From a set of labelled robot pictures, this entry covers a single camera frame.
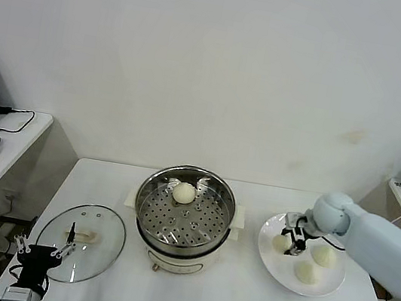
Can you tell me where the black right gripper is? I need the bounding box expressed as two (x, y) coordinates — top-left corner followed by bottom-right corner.
(278, 209), (323, 261)

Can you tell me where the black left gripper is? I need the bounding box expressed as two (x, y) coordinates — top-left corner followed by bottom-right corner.
(5, 212), (81, 297)

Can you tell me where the white steamed baozi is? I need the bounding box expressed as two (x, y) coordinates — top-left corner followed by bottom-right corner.
(170, 180), (197, 207)
(291, 260), (320, 287)
(310, 244), (339, 269)
(270, 233), (293, 255)

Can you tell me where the round glass pot lid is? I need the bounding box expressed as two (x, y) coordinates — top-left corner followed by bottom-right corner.
(30, 196), (131, 292)

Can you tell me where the stainless steel steamer basket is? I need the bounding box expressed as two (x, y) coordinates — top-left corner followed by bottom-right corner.
(118, 155), (254, 259)

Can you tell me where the white round plate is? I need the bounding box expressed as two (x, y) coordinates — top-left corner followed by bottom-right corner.
(249, 208), (355, 301)

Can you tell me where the cream electric pot base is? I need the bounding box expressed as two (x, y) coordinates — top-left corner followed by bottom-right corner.
(114, 188), (249, 285)

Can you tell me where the white rounded side table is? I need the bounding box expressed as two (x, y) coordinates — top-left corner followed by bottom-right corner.
(0, 106), (84, 263)

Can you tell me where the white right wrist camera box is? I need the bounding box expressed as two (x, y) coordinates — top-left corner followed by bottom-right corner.
(284, 211), (303, 230)

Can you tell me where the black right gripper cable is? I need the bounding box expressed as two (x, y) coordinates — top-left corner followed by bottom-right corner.
(320, 232), (348, 253)

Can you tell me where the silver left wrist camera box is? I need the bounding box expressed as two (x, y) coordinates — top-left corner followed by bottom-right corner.
(0, 285), (31, 301)

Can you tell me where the black laptop charger cable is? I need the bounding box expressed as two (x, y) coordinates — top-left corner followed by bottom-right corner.
(0, 105), (36, 139)

